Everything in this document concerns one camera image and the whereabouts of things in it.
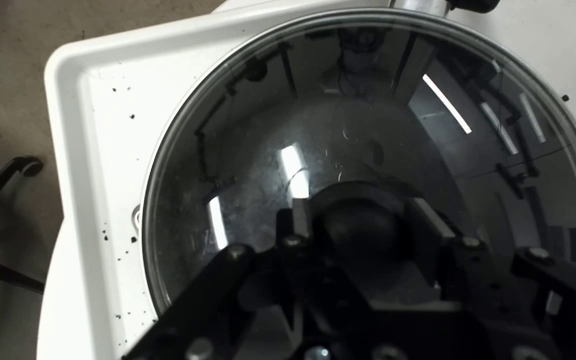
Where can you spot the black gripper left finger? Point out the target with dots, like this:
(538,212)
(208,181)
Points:
(221,292)

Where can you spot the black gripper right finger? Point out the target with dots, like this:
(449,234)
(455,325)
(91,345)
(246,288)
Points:
(534,280)

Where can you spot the glass lid with black knob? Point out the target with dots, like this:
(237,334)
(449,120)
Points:
(369,120)

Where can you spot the white plastic tray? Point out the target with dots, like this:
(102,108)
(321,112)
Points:
(100,132)

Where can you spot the black chair base legs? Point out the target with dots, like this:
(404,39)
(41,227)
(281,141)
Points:
(0,182)

